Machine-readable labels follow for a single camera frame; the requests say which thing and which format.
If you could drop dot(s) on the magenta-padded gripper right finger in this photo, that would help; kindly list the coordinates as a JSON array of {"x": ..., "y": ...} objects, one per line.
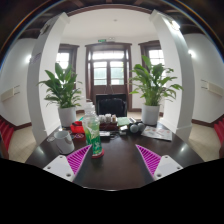
[{"x": 164, "y": 166}]

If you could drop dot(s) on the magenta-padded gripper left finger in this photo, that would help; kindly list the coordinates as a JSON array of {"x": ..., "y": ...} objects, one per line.
[{"x": 60, "y": 166}]

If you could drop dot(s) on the clear green-labelled drink bottle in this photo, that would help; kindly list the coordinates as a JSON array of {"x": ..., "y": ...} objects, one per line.
[{"x": 92, "y": 133}]

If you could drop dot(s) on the white cup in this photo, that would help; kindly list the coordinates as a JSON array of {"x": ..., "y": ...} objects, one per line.
[{"x": 64, "y": 142}]

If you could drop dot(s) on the white printed magazine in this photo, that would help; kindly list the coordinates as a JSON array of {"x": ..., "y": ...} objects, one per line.
[{"x": 156, "y": 133}]

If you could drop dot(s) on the red plastic basket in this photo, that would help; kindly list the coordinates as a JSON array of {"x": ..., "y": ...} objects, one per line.
[{"x": 76, "y": 127}]

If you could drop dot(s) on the grey-headed microphone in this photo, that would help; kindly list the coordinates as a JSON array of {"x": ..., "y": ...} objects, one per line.
[
  {"x": 133, "y": 128},
  {"x": 141, "y": 126}
]

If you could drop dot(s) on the black flat device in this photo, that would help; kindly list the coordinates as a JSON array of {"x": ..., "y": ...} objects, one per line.
[{"x": 105, "y": 134}]

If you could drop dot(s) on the red carpeted staircase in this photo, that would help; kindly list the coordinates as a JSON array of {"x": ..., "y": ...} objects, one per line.
[
  {"x": 219, "y": 136},
  {"x": 6, "y": 133}
]

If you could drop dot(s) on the dark tray with jars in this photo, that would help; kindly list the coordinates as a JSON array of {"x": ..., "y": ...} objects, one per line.
[{"x": 108, "y": 121}]

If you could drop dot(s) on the green plant in white pot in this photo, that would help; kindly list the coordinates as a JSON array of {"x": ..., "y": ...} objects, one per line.
[
  {"x": 151, "y": 90},
  {"x": 61, "y": 90}
]

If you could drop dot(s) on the black chair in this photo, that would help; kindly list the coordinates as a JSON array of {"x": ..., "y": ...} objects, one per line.
[{"x": 111, "y": 106}]

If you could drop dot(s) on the brown wooden double door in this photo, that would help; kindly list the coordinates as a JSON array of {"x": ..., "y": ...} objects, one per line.
[{"x": 108, "y": 86}]

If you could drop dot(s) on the brown-framed window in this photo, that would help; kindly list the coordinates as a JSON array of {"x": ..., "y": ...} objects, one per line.
[
  {"x": 156, "y": 56},
  {"x": 62, "y": 60}
]

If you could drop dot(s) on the green exit sign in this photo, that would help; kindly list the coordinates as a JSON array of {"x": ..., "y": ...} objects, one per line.
[{"x": 102, "y": 40}]

